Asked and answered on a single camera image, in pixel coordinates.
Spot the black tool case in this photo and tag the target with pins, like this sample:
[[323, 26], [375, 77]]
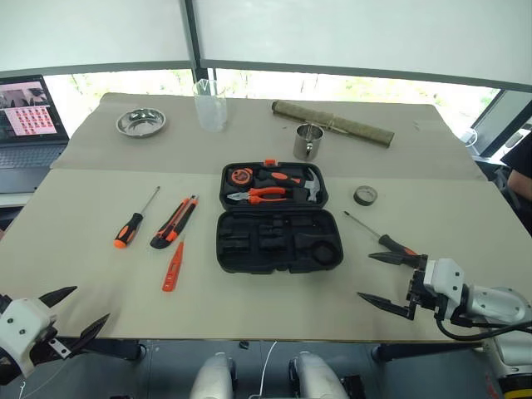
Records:
[[278, 245]]

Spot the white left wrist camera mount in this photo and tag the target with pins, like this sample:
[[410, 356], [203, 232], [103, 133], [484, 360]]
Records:
[[21, 328]]

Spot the orange voltage tester pen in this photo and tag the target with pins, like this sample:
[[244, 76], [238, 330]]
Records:
[[171, 272]]

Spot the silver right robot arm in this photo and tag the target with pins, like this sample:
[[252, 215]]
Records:
[[498, 303]]

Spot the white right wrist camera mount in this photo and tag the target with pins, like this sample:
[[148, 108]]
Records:
[[442, 278]]

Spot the black table frame rail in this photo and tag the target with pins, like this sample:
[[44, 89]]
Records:
[[108, 349], [424, 352]]

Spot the rolled bamboo mat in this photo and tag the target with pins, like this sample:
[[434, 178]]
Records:
[[357, 126]]

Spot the white roller blind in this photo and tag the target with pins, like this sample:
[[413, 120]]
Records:
[[91, 29], [365, 33]]

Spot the stainless steel mug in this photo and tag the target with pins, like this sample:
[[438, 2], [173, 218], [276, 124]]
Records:
[[305, 147]]

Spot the orange black tape measure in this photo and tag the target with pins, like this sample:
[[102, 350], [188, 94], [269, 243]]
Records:
[[242, 175]]

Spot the silver rounded robot leg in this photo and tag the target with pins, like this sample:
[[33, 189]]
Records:
[[212, 376], [316, 376]]

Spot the orange black utility knife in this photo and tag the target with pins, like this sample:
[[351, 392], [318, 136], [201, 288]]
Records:
[[174, 222]]

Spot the orange black screwdriver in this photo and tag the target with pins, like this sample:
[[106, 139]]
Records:
[[388, 240], [126, 232]]

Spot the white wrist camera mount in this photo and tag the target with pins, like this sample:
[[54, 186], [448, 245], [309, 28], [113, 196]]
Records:
[[442, 278], [21, 328]]

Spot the person in dark shirt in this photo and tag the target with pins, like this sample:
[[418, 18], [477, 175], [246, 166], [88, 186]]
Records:
[[521, 166]]

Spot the black open laptop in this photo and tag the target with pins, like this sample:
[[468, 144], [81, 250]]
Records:
[[29, 158]]

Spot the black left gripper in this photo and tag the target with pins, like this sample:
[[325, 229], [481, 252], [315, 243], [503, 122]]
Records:
[[43, 347]]

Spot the grey tape roll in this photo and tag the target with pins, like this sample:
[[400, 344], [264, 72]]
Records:
[[357, 198]]

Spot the dark window frame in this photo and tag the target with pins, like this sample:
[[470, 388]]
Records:
[[291, 68]]

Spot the clear plastic measuring cup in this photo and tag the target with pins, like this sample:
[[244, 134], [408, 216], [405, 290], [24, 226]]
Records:
[[210, 112]]

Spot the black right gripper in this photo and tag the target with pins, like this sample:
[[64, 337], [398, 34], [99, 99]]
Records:
[[417, 291]]

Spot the round stainless steel bowl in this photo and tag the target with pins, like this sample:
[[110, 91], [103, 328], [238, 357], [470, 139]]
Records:
[[140, 123]]

